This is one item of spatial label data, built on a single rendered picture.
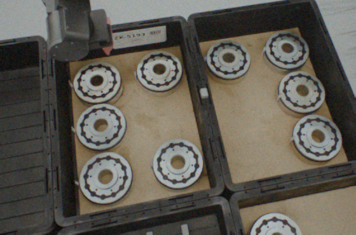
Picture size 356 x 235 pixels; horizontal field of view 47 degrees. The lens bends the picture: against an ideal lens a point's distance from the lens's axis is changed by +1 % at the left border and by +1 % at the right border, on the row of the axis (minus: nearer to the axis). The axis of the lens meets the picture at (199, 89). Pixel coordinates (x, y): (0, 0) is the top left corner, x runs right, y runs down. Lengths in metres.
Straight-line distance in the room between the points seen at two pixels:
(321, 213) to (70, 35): 0.59
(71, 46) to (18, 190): 0.38
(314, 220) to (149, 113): 0.41
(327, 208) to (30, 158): 0.61
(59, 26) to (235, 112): 0.44
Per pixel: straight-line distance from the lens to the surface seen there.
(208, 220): 0.84
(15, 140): 0.94
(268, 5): 0.94
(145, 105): 0.91
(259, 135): 0.89
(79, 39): 0.61
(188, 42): 0.87
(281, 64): 0.94
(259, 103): 0.92
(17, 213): 0.90
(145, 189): 0.85
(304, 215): 0.87
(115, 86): 0.90
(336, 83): 0.90
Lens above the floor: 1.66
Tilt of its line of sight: 64 degrees down
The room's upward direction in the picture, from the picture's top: 5 degrees clockwise
